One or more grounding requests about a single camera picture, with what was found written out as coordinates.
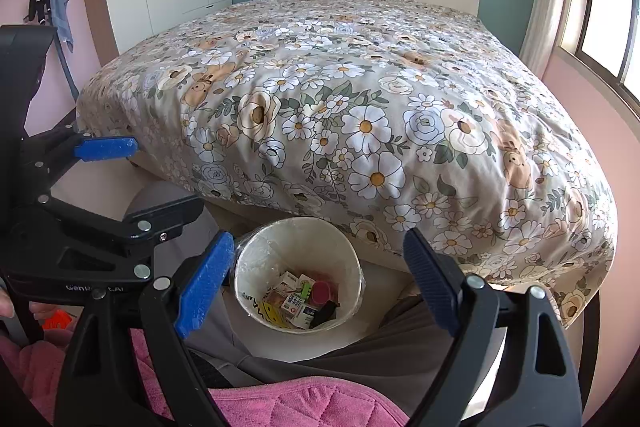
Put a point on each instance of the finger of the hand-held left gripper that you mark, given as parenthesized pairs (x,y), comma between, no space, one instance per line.
(105,149)
(165,217)

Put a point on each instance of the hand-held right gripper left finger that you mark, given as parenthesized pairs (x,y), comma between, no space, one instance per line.
(205,287)

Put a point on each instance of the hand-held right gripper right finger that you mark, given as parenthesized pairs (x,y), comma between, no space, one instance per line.
(430,282)

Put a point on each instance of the green and white box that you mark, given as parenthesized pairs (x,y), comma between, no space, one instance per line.
(295,302)

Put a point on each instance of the white box with dark print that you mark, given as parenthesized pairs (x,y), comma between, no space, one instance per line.
(305,318)

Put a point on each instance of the pink plastic cup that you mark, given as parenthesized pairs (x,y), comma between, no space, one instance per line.
(324,293)

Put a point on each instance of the white paper bin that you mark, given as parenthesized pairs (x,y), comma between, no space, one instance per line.
(300,237)

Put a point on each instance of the black oblong item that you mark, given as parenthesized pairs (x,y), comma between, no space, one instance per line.
(325,312)

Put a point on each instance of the person's left hand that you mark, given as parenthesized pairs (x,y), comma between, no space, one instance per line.
(6,304)

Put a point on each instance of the orange object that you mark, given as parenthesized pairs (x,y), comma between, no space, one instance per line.
(57,322)

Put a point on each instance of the printed paper wrapper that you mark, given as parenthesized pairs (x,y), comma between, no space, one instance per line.
(272,298)

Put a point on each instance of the white waste bin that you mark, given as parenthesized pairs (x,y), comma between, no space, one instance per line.
(272,313)

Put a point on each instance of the grey trousers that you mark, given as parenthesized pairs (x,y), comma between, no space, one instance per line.
(325,352)

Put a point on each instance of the pink quilted jacket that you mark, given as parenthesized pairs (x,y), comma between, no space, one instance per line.
(300,407)

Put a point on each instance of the blue hanging cloth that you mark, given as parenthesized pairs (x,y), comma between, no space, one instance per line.
(61,2)

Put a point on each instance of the black hanging cloth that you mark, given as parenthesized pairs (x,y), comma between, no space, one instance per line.
(37,2)

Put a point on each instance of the floral printed blanket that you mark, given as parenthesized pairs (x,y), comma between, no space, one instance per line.
(350,107)

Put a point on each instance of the window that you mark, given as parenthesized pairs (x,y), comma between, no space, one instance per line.
(605,7)

